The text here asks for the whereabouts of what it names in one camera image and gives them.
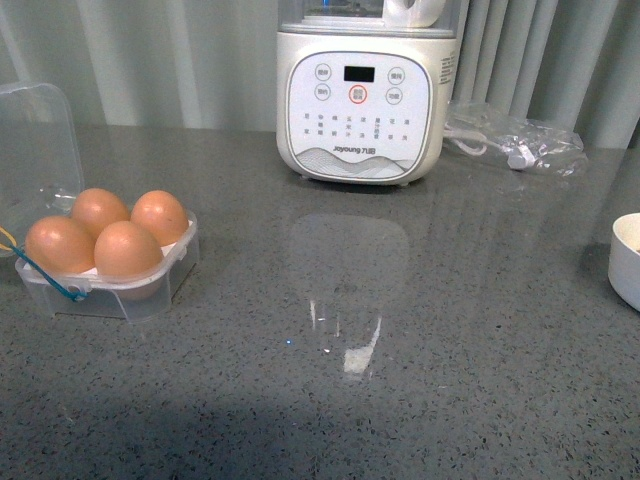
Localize brown egg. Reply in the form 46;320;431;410
94;220;164;283
130;190;189;247
25;216;95;274
71;188;130;239

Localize clear plastic egg box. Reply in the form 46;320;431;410
1;83;199;321

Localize white soy milk maker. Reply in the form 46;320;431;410
276;0;467;185

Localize clear plastic bag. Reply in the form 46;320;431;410
444;103;588;177

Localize blue rubber band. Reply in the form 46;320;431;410
0;227;88;302

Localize white round bowl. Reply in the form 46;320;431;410
608;213;639;310

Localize white power cable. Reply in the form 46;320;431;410
442;123;537;171

